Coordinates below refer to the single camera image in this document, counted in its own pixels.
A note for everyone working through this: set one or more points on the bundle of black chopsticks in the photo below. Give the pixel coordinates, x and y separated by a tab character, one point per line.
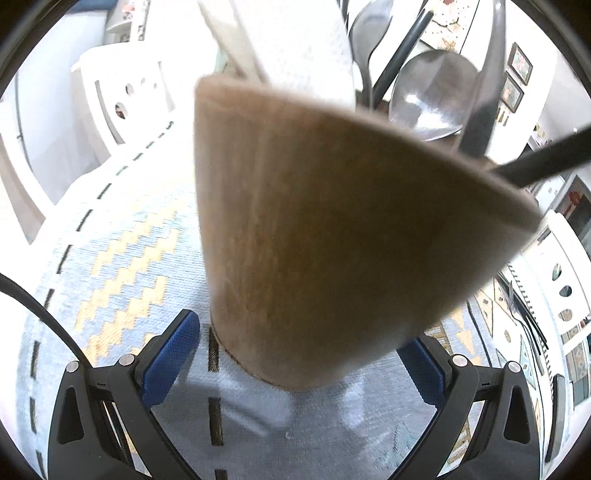
531	318

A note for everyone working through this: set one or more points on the white chair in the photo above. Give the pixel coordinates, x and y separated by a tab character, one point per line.
570	258
27	184
106	83

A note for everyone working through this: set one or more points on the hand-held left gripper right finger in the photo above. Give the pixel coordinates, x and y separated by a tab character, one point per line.
422	369

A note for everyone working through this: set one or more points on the metal spoon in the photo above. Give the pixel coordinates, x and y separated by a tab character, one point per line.
429	97
369	27

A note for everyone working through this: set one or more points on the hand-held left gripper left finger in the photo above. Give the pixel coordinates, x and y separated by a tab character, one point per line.
168	360

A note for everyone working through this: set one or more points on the bamboo utensil holder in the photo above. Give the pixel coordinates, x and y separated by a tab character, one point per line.
323	230

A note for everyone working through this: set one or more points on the large framed picture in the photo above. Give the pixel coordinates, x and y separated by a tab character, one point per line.
450	27

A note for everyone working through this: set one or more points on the blue patterned tablecloth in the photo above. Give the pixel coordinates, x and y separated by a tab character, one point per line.
115	258

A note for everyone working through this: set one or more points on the black chopstick gold band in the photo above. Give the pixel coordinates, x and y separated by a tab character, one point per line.
540	161
401	50

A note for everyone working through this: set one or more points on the white smooth spoon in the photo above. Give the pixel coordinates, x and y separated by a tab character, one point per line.
228	37

